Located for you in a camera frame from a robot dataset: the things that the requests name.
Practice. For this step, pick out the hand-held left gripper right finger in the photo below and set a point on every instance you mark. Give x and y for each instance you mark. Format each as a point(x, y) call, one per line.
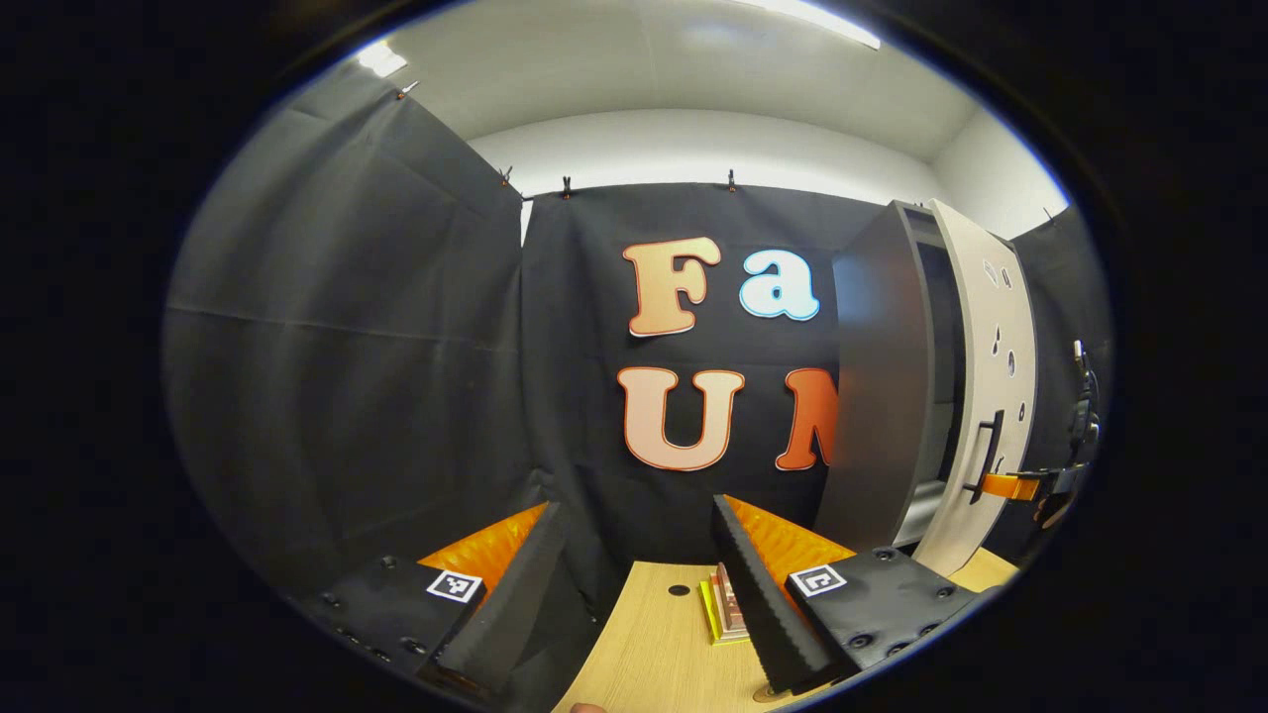
point(763, 604)

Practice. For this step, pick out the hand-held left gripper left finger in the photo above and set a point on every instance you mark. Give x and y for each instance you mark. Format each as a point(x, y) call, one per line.
point(515, 594)

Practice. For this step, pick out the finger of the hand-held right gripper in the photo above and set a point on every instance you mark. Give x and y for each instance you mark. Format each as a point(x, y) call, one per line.
point(1010, 485)

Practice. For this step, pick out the round brown coaster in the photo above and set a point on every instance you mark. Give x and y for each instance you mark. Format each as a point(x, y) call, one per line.
point(765, 694)

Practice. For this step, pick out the beige cabinet door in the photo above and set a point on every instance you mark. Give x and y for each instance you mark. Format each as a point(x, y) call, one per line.
point(976, 347)

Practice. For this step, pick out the grey cabinet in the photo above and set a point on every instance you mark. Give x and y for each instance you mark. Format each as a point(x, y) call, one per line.
point(872, 396)

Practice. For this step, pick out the yellow book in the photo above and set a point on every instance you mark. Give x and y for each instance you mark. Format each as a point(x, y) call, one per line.
point(707, 614)

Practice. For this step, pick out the black backdrop cloth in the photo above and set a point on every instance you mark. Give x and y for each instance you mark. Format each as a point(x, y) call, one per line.
point(396, 396)

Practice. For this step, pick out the row of black cloth clips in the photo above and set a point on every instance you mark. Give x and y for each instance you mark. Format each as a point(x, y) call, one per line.
point(567, 186)

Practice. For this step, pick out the long ceiling light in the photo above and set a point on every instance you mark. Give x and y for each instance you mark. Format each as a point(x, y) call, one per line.
point(822, 20)

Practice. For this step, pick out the small ceiling light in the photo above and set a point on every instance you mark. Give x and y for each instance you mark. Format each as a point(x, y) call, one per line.
point(381, 59)

